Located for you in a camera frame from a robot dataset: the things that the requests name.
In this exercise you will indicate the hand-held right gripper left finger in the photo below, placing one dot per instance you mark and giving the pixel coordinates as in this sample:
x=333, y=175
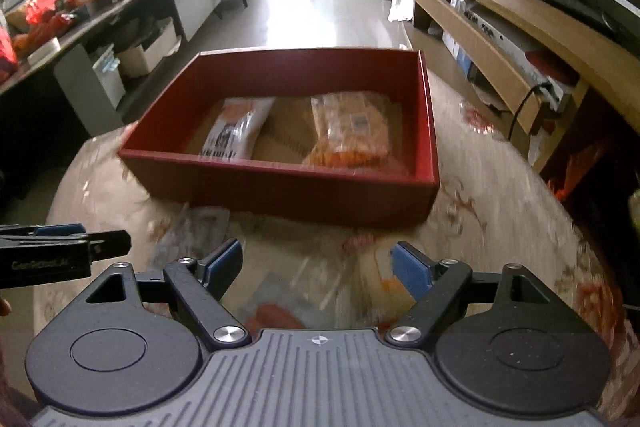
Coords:
x=226, y=266

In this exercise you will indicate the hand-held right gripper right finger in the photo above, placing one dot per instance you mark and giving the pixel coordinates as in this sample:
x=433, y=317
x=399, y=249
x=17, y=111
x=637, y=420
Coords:
x=409, y=268

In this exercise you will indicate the wooden television cabinet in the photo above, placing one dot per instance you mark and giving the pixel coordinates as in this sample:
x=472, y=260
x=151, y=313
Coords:
x=505, y=52

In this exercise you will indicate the silver media player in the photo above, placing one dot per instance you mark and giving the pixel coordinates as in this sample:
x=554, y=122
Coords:
x=505, y=44

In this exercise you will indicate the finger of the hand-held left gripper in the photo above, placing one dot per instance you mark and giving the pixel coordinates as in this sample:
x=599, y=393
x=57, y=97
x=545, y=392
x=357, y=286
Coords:
x=112, y=244
x=60, y=229

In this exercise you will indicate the clear sausage packet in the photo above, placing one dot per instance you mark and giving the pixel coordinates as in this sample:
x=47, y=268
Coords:
x=275, y=314

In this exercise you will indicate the floral tablecloth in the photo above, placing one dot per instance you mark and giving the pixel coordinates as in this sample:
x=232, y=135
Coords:
x=480, y=217

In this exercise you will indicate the white storage bin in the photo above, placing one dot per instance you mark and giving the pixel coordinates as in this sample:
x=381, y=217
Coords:
x=150, y=49

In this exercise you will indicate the white and orange snack packet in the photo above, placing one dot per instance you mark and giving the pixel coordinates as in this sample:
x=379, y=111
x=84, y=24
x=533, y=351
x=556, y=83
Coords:
x=235, y=127

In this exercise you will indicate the white plastic box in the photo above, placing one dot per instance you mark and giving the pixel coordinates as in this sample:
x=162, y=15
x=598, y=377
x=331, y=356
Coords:
x=107, y=77

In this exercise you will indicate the red snack bag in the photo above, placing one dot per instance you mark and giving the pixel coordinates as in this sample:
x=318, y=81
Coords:
x=7, y=54

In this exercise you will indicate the long black sideboard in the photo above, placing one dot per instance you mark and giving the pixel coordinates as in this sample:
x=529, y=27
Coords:
x=35, y=107

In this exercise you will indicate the red cardboard box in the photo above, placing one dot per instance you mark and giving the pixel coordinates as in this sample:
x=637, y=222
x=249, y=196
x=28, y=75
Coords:
x=280, y=192

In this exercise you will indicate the red plastic bag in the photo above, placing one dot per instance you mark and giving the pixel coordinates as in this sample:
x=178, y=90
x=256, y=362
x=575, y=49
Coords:
x=47, y=14

